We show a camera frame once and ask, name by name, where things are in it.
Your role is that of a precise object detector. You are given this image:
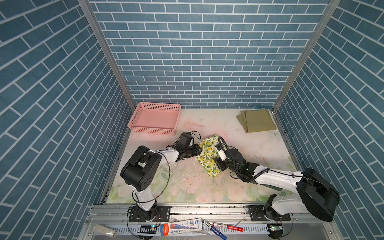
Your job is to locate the lemon print skirt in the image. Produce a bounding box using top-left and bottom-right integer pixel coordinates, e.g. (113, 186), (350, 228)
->
(197, 135), (220, 179)

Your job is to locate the olive green skirt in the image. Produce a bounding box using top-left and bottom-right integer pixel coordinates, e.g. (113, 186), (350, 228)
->
(236, 109), (277, 133)

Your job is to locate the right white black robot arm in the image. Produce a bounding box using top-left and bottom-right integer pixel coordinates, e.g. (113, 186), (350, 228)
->
(214, 149), (340, 222)

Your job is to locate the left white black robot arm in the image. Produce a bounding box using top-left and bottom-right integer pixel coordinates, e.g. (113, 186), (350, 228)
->
(121, 131), (202, 213)

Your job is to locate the dark green rectangular block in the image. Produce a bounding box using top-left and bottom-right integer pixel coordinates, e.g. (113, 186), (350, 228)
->
(263, 185), (283, 191)

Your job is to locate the pink plastic basket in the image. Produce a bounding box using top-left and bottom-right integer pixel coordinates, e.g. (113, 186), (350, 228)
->
(128, 102), (182, 135)

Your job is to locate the red white marker pen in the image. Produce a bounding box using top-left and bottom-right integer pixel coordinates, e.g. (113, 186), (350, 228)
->
(213, 223), (244, 232)

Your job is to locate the blue marker pen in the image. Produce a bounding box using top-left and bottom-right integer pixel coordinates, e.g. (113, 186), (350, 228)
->
(203, 220), (228, 240)

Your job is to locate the white red blue box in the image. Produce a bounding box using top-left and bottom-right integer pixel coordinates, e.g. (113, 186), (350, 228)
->
(160, 218), (203, 237)

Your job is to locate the beige plastic piece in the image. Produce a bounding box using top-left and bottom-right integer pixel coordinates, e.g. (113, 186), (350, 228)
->
(93, 225), (118, 238)

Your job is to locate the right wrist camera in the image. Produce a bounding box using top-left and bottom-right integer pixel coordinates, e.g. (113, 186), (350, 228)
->
(218, 150), (227, 162)

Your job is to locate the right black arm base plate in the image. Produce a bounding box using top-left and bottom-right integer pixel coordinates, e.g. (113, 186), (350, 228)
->
(247, 205), (292, 222)

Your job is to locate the aluminium front rail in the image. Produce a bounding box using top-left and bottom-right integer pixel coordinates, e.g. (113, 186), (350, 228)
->
(79, 203), (342, 240)

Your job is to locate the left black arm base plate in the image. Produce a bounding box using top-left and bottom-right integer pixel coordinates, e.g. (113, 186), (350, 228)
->
(128, 205), (171, 223)

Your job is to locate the left corner aluminium post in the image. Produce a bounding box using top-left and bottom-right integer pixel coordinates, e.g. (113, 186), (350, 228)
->
(78, 0), (136, 111)

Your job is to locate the corner aluminium post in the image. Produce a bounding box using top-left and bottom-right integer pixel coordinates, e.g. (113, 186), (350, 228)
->
(78, 0), (136, 111)
(273, 0), (341, 113)

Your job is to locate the right corner aluminium post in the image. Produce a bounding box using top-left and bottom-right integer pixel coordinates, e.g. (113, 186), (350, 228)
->
(273, 0), (341, 113)

